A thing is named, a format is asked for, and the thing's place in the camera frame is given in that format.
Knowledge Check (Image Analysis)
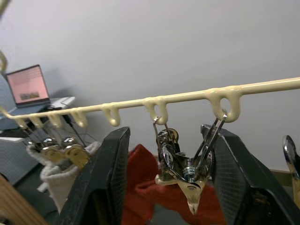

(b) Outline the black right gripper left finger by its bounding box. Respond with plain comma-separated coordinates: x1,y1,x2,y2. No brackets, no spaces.
58,126,131,225

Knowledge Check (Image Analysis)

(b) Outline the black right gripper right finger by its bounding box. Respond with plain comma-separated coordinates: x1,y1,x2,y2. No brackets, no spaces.
200,124,300,225

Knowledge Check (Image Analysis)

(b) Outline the chrome clip with cream tip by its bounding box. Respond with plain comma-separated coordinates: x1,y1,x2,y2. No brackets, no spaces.
174,112,228,216
61,136,91,170
41,136,62,165
152,116,182,187
19,124,42,150
282,135,300,203

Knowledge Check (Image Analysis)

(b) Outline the cream clip hanger bar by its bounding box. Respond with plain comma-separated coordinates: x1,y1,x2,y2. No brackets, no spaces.
0,77,300,128

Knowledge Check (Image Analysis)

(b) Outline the red sock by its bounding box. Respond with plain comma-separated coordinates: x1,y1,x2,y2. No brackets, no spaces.
121,143,226,225

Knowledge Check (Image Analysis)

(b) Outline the white sock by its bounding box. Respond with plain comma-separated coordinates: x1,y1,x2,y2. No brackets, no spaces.
25,143,51,168
40,140,102,214

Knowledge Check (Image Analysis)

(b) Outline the wooden board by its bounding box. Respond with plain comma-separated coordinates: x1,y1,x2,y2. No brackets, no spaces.
0,172,49,225

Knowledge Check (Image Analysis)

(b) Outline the white cabinet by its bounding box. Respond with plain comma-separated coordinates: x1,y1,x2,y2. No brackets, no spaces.
0,136,39,186

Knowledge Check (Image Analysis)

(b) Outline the grey desk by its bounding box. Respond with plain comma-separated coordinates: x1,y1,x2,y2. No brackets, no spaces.
0,96,76,132

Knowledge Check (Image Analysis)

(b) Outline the open laptop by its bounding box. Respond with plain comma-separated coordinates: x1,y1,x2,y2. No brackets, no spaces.
5,64,51,108

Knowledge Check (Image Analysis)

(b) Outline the cream metal hook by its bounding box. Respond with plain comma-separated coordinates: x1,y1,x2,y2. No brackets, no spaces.
0,50,8,74

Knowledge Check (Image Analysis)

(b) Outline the black cable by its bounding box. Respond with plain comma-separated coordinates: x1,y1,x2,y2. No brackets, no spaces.
64,116,96,147

